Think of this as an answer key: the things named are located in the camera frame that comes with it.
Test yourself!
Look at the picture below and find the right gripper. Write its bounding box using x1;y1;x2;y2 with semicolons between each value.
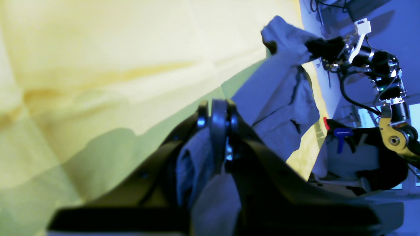
305;36;377;71

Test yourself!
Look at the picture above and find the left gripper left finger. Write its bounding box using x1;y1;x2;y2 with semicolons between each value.
48;101;208;234

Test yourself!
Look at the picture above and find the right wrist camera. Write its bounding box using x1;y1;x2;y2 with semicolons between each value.
348;18;371;63

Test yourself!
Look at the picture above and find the grey-blue T-shirt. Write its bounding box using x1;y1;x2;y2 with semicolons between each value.
176;15;320;236

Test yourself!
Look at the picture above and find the yellow table cloth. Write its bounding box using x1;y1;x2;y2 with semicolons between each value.
1;0;312;236

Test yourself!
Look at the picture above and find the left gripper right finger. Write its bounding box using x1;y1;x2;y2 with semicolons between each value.
210;98;383;236

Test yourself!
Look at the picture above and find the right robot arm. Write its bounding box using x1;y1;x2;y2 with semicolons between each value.
305;36;419;192

